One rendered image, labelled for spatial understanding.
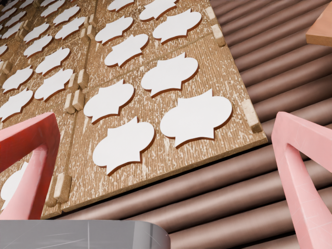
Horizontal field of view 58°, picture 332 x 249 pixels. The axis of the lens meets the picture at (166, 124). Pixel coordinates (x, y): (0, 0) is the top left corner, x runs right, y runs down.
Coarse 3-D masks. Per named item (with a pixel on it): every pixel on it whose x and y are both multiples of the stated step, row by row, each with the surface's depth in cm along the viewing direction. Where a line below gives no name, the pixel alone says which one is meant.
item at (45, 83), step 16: (64, 48) 109; (80, 48) 103; (32, 64) 114; (48, 64) 104; (64, 64) 100; (80, 64) 95; (0, 80) 113; (16, 80) 108; (32, 80) 104; (48, 80) 96; (64, 80) 91; (0, 96) 108; (16, 96) 99; (32, 96) 94; (48, 96) 89; (64, 96) 86; (0, 112) 97; (16, 112) 92; (32, 112) 89; (0, 128) 92
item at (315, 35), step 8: (328, 8) 45; (320, 16) 44; (328, 16) 44; (320, 24) 43; (328, 24) 42; (312, 32) 43; (320, 32) 42; (328, 32) 42; (312, 40) 43; (320, 40) 42; (328, 40) 42
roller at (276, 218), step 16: (320, 192) 41; (256, 208) 44; (272, 208) 42; (288, 208) 41; (208, 224) 45; (224, 224) 44; (240, 224) 43; (256, 224) 42; (272, 224) 41; (288, 224) 41; (176, 240) 46; (192, 240) 45; (208, 240) 44; (224, 240) 43; (240, 240) 43; (256, 240) 43
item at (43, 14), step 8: (40, 0) 164; (48, 0) 157; (56, 0) 154; (64, 0) 144; (72, 0) 139; (80, 0) 136; (40, 8) 159; (48, 8) 148; (56, 8) 142; (64, 8) 140; (40, 16) 150; (48, 16) 143; (24, 24) 143; (32, 24) 147; (40, 24) 141
